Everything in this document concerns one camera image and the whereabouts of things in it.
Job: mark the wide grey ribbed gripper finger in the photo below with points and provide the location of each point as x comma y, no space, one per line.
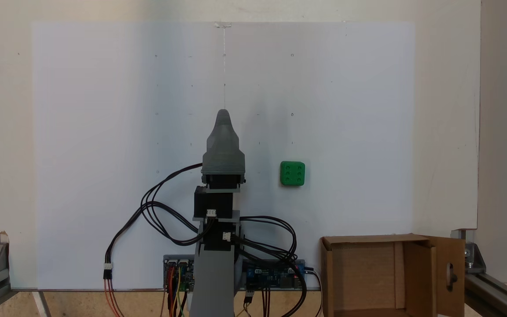
223,136

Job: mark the green dice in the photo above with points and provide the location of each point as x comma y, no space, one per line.
292,173

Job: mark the grey printed Koch robot arm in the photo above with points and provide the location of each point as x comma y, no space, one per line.
214,281

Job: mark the blue circuit board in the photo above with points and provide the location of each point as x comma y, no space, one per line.
275,275

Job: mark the white paper sheet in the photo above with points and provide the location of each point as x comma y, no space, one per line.
346,88
104,110

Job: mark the open brown cardboard box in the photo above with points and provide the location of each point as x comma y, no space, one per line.
363,277

